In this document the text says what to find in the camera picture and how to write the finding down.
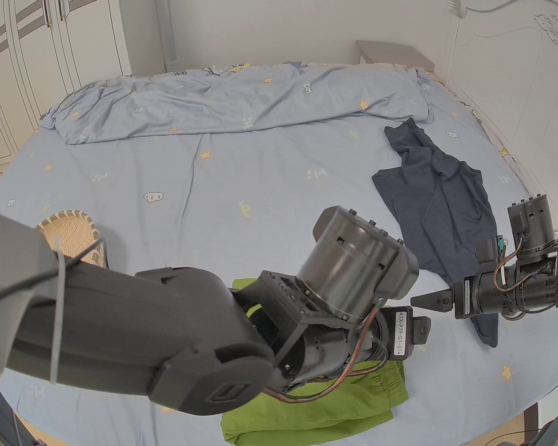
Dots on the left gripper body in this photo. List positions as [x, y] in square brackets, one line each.
[325, 351]

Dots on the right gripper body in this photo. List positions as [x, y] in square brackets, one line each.
[486, 295]

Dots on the green shorts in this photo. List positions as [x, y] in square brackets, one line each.
[307, 421]

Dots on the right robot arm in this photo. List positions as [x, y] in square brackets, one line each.
[532, 223]

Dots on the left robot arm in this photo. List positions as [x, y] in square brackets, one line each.
[121, 318]

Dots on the dark blue garment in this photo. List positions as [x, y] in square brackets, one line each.
[446, 202]

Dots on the bed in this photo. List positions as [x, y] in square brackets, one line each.
[260, 179]

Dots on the round woven basket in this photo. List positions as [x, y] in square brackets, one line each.
[74, 230]

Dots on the grey bedside table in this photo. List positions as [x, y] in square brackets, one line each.
[390, 51]

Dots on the pale blue quilt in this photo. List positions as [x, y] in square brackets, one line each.
[237, 100]

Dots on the white wardrobe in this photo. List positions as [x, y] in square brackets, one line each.
[28, 63]

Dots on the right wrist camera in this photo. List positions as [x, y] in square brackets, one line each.
[486, 251]

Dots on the white wall pipe duct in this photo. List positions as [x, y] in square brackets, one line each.
[165, 16]

